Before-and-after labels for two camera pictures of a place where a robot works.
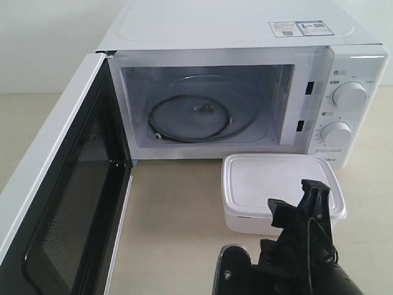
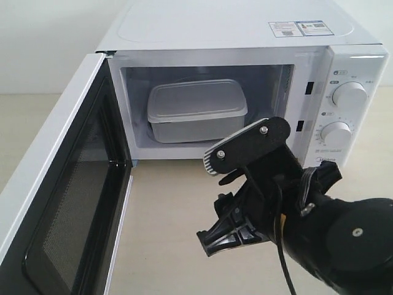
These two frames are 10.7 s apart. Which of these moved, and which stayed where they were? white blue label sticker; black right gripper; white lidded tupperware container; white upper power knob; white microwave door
Moved: white lidded tupperware container; black right gripper
Stayed: white upper power knob; white microwave door; white blue label sticker
